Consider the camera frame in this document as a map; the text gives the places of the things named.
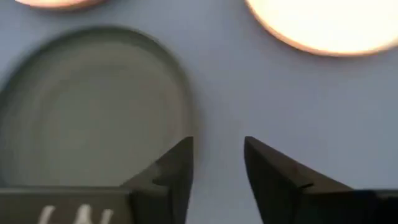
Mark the pink plastic plate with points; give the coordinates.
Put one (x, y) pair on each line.
(56, 3)
(326, 25)

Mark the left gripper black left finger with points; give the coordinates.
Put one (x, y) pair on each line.
(77, 205)

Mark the dark grey plastic plate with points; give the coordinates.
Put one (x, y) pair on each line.
(93, 109)

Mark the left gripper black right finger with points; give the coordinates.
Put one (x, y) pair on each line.
(295, 202)

